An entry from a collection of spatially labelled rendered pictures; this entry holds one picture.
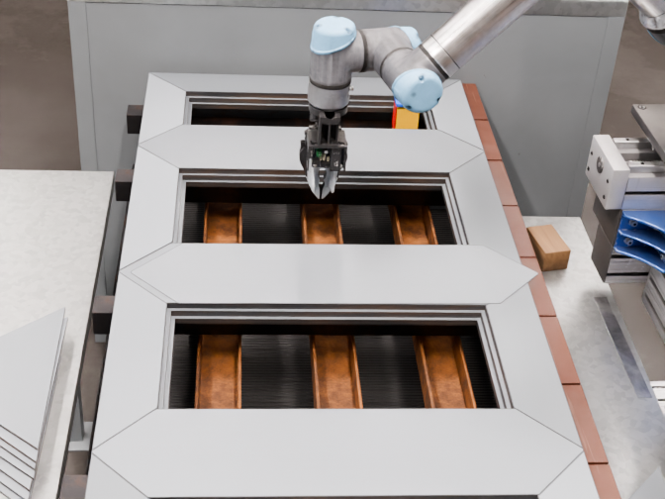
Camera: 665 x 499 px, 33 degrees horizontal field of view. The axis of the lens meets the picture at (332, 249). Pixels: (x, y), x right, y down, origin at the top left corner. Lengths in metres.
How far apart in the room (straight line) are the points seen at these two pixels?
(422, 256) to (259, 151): 0.48
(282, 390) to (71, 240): 0.52
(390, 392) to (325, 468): 0.60
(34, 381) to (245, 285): 0.40
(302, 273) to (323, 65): 0.37
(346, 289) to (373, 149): 0.50
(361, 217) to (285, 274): 0.74
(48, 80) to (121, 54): 1.85
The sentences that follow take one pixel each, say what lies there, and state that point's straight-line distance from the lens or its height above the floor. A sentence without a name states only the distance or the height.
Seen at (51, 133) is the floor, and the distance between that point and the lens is 4.23.
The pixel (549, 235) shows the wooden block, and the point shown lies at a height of 0.73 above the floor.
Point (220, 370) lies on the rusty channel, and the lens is 2.11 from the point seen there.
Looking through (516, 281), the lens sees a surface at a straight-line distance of 2.11.
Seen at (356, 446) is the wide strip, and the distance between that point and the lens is 1.74.
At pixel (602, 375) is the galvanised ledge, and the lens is 2.21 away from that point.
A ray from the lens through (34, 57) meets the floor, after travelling 4.78.
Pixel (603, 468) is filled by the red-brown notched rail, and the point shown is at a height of 0.83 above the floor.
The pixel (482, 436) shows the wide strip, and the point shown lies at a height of 0.85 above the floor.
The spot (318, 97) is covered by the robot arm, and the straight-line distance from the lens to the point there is 2.03.
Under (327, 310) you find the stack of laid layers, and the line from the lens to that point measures 2.00.
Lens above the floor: 2.08
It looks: 35 degrees down
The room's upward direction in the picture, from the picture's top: 4 degrees clockwise
